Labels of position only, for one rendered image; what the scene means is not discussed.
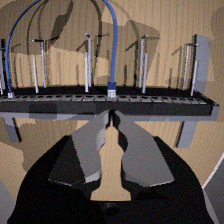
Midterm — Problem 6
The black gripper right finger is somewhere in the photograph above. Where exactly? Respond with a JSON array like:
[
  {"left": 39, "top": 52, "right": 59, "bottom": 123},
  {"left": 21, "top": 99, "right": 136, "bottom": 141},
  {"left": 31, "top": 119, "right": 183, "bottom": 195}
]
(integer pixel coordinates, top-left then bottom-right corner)
[{"left": 112, "top": 109, "right": 214, "bottom": 224}]

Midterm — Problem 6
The grey network port rack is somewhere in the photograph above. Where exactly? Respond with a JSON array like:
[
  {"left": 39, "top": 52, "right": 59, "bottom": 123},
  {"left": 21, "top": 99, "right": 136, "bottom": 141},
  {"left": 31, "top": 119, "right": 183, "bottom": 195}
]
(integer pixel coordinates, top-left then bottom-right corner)
[{"left": 0, "top": 33, "right": 221, "bottom": 149}]

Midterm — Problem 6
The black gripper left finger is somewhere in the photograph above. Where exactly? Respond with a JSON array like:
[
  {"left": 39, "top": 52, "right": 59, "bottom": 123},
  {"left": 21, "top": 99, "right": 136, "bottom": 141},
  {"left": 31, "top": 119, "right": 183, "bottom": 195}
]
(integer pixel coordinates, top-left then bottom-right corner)
[{"left": 7, "top": 109, "right": 112, "bottom": 224}]

